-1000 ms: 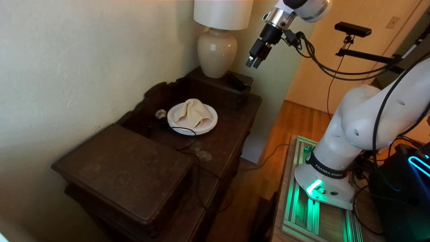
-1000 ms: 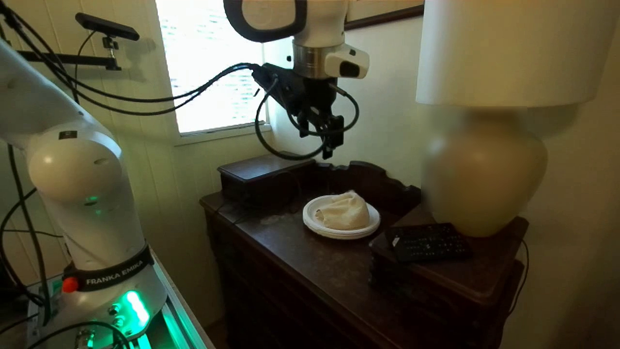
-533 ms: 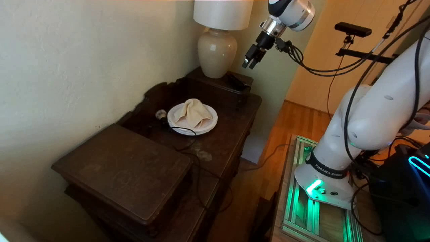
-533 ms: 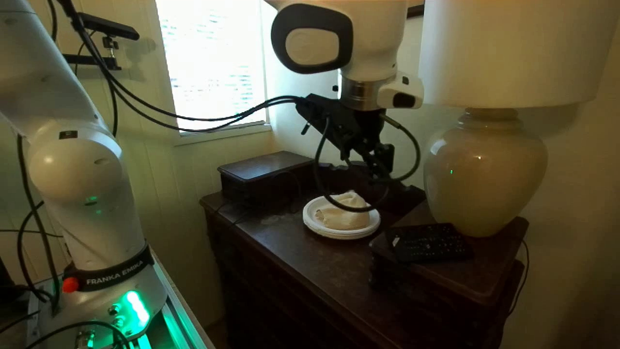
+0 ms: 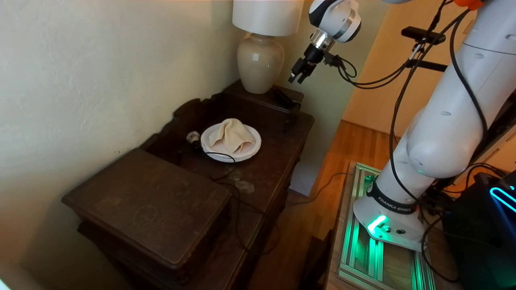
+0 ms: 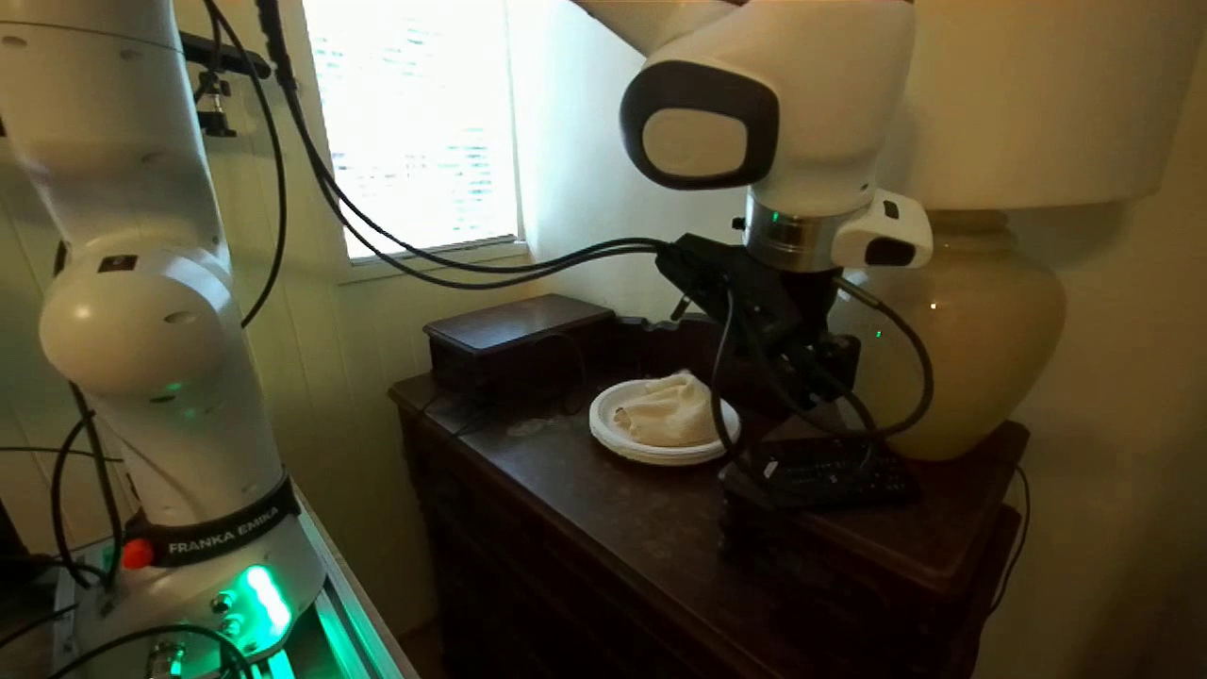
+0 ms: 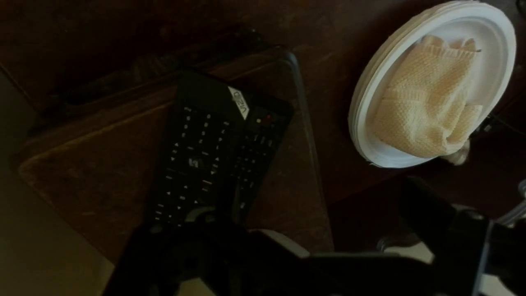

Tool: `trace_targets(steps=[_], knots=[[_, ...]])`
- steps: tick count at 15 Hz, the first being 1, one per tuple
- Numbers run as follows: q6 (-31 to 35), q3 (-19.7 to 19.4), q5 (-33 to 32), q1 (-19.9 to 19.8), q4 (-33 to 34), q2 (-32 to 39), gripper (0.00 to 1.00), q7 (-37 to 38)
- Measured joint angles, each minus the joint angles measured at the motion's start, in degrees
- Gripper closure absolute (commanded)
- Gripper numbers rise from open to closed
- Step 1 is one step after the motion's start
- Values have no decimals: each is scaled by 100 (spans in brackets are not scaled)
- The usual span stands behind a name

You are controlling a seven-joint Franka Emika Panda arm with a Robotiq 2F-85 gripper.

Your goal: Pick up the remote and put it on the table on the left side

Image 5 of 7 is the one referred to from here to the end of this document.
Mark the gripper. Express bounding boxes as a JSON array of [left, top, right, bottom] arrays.
[[288, 43, 326, 85]]

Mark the black remote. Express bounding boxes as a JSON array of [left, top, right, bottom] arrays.
[[272, 88, 298, 112]]

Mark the beige table lamp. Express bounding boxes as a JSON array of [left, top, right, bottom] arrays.
[[232, 0, 305, 95]]

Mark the beige cloth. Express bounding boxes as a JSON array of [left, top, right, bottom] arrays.
[[208, 118, 256, 155]]

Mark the white plate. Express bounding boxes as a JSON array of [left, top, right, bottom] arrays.
[[200, 122, 262, 163]]

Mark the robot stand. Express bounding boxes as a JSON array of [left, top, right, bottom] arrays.
[[326, 161, 462, 290]]

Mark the dark wooden box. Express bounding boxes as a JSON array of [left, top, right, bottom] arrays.
[[61, 148, 232, 283]]

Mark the black computer with blue light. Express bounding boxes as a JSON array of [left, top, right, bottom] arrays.
[[441, 169, 516, 290]]

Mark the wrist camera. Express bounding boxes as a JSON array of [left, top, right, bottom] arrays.
[[324, 52, 343, 68]]

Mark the black cable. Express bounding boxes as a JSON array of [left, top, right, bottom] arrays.
[[193, 142, 281, 256], [287, 172, 350, 206]]

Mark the camera on mount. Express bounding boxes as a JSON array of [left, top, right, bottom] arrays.
[[401, 26, 449, 73]]

